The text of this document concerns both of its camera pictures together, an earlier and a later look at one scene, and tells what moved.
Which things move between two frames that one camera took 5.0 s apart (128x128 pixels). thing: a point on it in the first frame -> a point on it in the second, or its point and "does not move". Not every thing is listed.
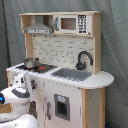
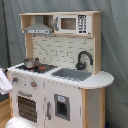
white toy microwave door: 72,24 does not move
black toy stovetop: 41,68 does not move
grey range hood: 38,27 does not move
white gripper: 22,81 -> 5,84
